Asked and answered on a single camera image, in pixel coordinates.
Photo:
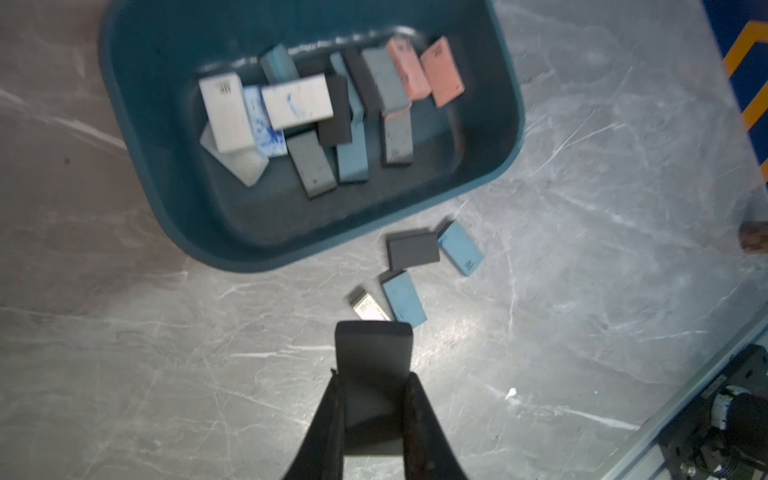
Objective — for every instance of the pink eraser low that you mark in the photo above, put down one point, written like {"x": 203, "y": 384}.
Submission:
{"x": 442, "y": 72}

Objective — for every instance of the white blue stained eraser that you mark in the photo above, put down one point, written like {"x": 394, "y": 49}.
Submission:
{"x": 269, "y": 141}

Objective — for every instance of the white eraser low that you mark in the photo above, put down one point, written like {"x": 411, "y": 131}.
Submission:
{"x": 298, "y": 102}

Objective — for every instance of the white eraser 4B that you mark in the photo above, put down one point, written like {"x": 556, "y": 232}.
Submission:
{"x": 224, "y": 101}

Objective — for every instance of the teal plastic storage box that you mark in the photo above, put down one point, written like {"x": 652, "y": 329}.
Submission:
{"x": 153, "y": 53}

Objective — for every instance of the brown tape roll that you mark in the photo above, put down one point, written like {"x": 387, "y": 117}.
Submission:
{"x": 753, "y": 237}

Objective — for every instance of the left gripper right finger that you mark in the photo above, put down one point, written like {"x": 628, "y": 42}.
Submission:
{"x": 426, "y": 451}

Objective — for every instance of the teal eraser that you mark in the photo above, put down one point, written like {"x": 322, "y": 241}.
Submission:
{"x": 278, "y": 65}

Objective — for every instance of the black eraser bottom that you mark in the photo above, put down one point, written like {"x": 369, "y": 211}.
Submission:
{"x": 364, "y": 83}

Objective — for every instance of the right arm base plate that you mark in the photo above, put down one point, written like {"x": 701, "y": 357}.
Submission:
{"x": 722, "y": 432}

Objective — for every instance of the pink eraser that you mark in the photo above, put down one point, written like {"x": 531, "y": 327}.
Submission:
{"x": 409, "y": 68}

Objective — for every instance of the aluminium front rail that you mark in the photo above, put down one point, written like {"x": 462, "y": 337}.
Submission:
{"x": 632, "y": 452}

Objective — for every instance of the dark grey eraser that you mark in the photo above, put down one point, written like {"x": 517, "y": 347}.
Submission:
{"x": 412, "y": 250}
{"x": 373, "y": 364}

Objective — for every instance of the black eraser low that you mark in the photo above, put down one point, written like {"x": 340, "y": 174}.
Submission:
{"x": 336, "y": 130}

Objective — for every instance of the white sleeved eraser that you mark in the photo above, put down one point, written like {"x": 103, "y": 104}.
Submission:
{"x": 366, "y": 307}

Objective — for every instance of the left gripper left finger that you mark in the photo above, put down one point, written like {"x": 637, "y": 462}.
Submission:
{"x": 321, "y": 454}

